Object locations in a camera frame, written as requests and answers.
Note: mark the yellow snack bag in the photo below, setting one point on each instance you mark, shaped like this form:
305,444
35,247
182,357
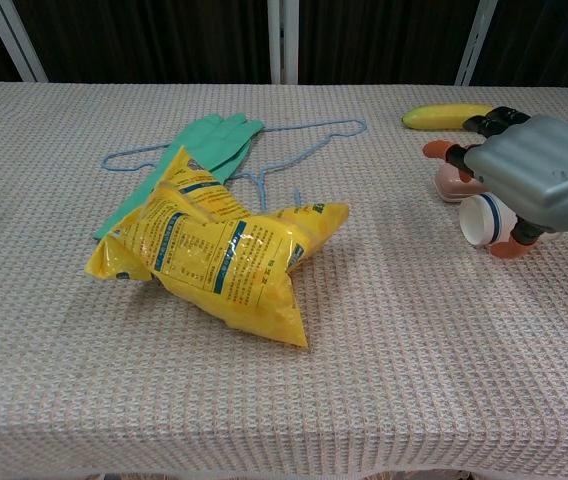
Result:
224,255

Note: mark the yellow banana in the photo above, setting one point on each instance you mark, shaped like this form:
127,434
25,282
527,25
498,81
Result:
439,116

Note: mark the white paper cup blue logo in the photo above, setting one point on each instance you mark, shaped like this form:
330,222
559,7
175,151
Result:
481,220

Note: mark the white metal frame post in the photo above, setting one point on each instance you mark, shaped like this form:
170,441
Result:
284,40
476,42
14,40

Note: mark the green rubber glove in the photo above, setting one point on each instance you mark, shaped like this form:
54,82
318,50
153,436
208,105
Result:
214,142

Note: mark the beige waffle tablecloth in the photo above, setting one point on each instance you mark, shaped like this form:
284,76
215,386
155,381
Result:
284,390

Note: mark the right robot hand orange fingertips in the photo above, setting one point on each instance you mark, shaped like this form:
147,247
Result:
539,165

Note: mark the dark curtain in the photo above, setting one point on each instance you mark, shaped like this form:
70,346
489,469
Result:
159,40

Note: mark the pink plastic case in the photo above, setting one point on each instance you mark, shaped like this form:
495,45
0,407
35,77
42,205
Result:
451,185

